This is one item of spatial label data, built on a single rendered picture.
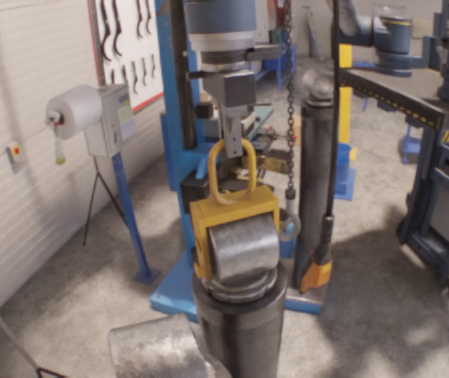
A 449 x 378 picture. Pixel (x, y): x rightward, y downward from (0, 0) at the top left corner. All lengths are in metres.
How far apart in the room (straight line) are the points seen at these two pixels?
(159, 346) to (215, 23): 0.44
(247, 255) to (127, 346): 0.30
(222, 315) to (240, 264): 0.13
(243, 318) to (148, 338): 0.30
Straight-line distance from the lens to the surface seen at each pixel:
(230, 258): 0.64
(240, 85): 0.51
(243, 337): 0.79
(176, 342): 0.47
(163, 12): 2.07
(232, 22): 0.51
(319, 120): 1.85
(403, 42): 2.08
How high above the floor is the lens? 2.03
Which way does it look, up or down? 31 degrees down
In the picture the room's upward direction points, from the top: 5 degrees counter-clockwise
